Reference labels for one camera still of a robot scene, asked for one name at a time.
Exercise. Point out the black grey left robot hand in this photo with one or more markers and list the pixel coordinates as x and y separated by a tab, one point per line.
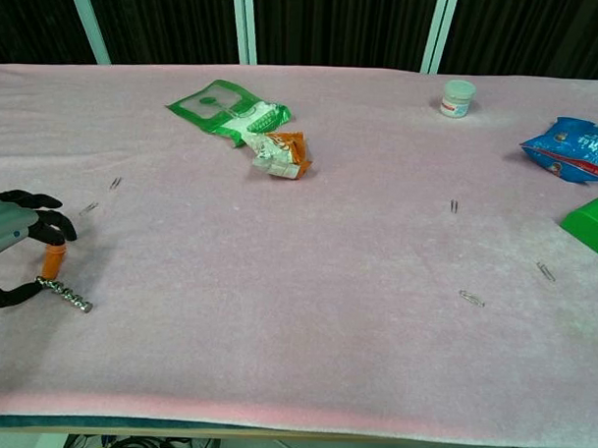
9	221

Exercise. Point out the paper clip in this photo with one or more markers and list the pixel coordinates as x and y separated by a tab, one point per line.
471	298
546	272
454	206
88	209
115	182

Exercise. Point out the silver metal chain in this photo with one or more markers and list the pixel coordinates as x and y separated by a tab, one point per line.
65	294

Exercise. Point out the black fabric screen panel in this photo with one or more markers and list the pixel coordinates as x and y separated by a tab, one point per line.
163	22
536	35
31	18
340	26

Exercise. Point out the teal pad under cloth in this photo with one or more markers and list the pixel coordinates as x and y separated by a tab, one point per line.
76	423

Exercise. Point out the green white snack packet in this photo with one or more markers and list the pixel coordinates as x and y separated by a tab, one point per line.
210	103

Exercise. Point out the orange white crumpled packet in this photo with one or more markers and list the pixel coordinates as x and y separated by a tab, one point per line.
281	157

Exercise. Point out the pink table cloth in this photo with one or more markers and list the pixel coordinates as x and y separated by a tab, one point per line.
297	283

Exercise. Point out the small white jar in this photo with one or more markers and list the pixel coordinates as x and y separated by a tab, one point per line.
458	102

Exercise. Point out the blue snack bag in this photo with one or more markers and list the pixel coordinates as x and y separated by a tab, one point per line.
572	145

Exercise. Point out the green plastic block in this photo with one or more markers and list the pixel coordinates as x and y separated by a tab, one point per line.
591	224

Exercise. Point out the white screen frame post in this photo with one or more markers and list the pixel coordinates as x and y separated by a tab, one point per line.
438	32
244	25
90	25

